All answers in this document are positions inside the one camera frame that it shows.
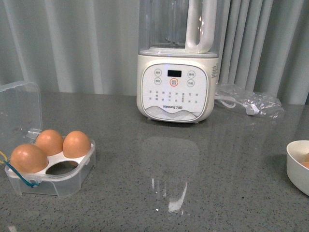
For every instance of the brown egg in bowl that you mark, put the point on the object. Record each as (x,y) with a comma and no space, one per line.
(304,160)

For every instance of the white Joyoung blender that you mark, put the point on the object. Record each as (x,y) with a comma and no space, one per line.
(178,58)

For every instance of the clear plastic bag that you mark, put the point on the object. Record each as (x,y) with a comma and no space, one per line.
(236,99)

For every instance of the yellow rubber band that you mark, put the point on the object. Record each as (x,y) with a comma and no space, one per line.
(3,158)

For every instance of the brown egg back right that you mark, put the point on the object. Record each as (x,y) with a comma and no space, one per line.
(76,144)

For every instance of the brown egg back left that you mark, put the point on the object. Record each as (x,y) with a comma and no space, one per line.
(50,142)

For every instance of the white bowl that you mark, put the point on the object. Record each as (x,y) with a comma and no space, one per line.
(298,174)

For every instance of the teal rubber band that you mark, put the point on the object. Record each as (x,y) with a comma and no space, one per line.
(30,184)

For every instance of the brown egg front left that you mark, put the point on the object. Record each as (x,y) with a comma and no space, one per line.
(28,158)

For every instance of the grey curtain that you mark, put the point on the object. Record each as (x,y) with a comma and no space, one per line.
(91,46)

